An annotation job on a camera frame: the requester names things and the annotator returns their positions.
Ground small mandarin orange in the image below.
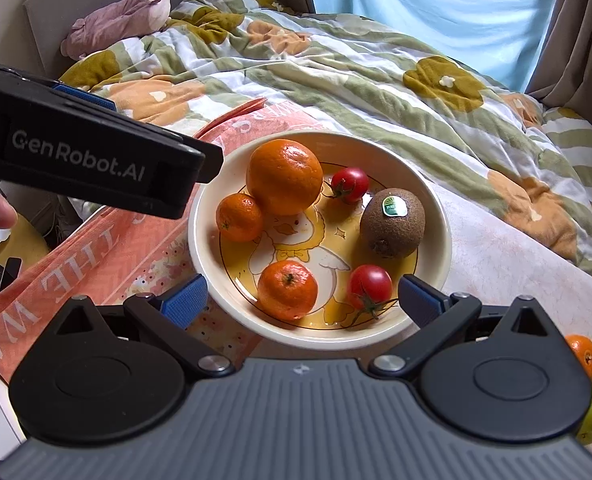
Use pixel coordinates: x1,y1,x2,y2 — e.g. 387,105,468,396
215,193,264,243
257,260,319,322

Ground large orange in bowl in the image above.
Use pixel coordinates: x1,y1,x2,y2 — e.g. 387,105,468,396
246,139,324,216

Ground red cherry tomato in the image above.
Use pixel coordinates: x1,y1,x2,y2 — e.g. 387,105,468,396
346,264,397,327
325,167,369,205

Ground pink printed cloth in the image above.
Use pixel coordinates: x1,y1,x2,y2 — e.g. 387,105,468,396
0,96,337,386

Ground pink plush toy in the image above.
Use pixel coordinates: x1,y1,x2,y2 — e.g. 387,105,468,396
60,0,171,61

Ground brown kiwi with sticker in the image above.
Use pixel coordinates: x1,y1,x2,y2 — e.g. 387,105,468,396
360,188,426,258

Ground green striped floral duvet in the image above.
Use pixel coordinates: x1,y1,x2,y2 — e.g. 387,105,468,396
62,0,592,276

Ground cream cartoon duck bowl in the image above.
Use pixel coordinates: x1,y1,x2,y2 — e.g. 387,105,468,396
189,131,452,351

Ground small mandarin on bed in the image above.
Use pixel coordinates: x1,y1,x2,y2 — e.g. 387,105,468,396
565,334,592,380

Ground right brown curtain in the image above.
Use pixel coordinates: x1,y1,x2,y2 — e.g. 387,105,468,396
527,0,592,125

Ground light blue window cloth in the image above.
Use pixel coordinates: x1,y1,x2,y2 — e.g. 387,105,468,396
314,0,554,91

